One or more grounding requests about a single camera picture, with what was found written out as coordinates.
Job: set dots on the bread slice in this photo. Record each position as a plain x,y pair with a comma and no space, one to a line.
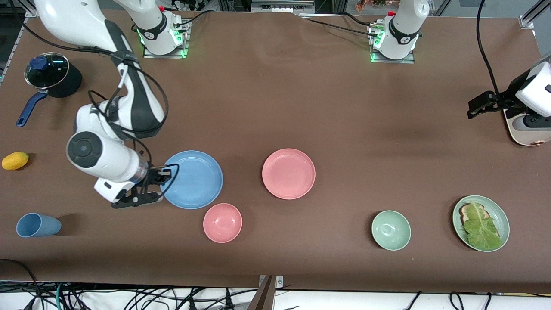
465,212

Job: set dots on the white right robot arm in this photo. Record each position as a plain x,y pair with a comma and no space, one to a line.
77,21

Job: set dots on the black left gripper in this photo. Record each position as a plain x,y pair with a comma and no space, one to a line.
511,91

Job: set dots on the glass lid blue knob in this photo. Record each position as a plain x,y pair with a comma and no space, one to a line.
49,71

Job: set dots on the metal clamp bracket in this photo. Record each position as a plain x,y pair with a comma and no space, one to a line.
269,282

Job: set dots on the aluminium frame profile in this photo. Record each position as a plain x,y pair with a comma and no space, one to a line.
531,15

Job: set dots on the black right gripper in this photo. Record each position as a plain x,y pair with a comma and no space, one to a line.
153,176

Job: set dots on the green shallow plate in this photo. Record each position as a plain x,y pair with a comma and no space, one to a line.
458,226

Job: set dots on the blue shallow plate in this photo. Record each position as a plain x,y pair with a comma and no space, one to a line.
196,181

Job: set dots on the blue plastic cup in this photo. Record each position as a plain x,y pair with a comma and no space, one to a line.
36,225

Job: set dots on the brown table cover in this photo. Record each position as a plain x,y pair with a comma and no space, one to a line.
344,107

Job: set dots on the pink shallow plate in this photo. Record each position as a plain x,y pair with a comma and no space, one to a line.
288,174

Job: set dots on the white rounded board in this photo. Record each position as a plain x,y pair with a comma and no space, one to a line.
523,137

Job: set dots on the green deep bowl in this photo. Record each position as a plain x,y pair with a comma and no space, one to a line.
391,230

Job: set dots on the pink deep bowl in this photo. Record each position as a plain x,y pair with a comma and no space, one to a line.
222,223

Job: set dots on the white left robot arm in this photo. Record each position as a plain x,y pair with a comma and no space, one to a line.
402,26

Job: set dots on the yellow lemon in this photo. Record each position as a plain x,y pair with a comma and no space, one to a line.
15,161

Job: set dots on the grey metal box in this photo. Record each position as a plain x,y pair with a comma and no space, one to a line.
282,5

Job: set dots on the green lettuce leaf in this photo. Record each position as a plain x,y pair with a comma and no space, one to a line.
484,228

